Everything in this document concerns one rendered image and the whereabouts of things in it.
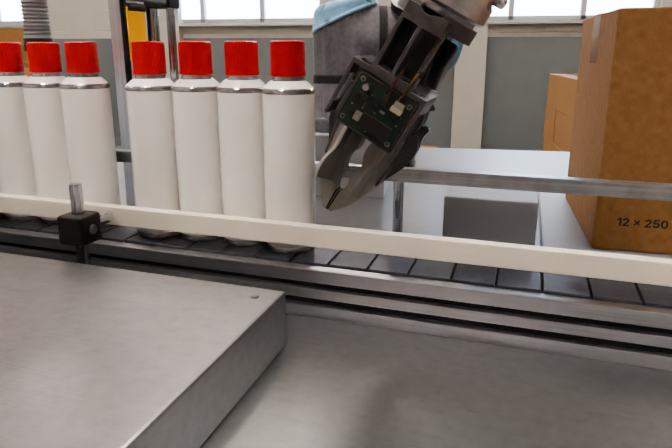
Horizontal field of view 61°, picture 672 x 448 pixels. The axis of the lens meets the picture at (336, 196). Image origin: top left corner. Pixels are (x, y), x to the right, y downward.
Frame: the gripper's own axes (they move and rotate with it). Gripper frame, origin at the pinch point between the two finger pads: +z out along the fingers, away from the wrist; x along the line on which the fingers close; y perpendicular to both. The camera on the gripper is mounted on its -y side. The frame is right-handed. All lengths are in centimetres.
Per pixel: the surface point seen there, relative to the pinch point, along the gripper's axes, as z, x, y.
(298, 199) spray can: 1.4, -2.6, 2.7
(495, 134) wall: 66, 26, -554
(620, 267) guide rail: -10.4, 23.5, 4.7
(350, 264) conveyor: 3.4, 5.1, 4.0
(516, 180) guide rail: -10.5, 13.6, -2.3
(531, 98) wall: 18, 35, -558
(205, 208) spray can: 8.4, -10.8, 2.4
